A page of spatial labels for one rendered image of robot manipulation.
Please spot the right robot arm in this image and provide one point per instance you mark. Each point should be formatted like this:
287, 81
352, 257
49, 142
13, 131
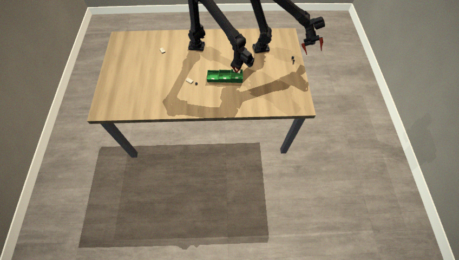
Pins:
197, 31

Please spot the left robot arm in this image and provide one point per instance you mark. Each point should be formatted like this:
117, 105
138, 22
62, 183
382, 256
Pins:
299, 14

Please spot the green three-compartment bin rack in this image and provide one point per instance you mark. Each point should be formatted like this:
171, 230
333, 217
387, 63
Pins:
227, 76

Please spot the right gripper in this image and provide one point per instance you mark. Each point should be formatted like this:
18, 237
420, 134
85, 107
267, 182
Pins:
234, 65

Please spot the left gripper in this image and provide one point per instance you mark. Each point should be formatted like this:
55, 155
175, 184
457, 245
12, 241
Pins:
312, 37

